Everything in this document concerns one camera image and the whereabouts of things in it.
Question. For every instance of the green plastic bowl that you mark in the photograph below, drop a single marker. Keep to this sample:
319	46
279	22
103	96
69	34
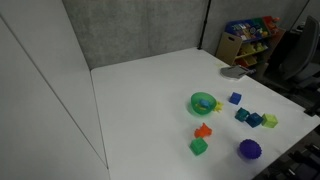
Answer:
196	100

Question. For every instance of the black metal equipment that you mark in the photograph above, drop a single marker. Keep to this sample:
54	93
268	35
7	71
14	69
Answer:
296	160

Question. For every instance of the yellow-green toy animal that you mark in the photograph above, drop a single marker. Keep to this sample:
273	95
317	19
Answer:
199	107

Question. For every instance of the grey office chair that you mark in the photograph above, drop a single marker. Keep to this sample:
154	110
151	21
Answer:
301	56

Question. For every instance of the teal toy animal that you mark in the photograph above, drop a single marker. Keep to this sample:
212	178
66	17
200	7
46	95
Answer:
241	114

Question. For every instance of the colourful toy bin shelf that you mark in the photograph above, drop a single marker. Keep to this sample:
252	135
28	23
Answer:
253	31

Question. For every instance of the orange toy animal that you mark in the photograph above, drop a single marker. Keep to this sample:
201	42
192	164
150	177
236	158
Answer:
203	131

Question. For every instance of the lime green toy cube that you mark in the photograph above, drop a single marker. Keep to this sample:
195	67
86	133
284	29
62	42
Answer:
269	120

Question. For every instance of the dark blue toy cube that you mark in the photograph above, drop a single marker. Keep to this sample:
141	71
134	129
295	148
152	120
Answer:
254	120

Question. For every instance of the black vertical pole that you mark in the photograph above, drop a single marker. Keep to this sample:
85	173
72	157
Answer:
204	25

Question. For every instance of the blue toy animal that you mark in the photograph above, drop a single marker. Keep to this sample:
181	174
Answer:
204	103

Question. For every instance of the yellow spiky toy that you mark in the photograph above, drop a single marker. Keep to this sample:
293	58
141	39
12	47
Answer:
218	106

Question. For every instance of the grey metal plate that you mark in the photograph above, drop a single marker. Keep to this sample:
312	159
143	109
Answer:
234	72

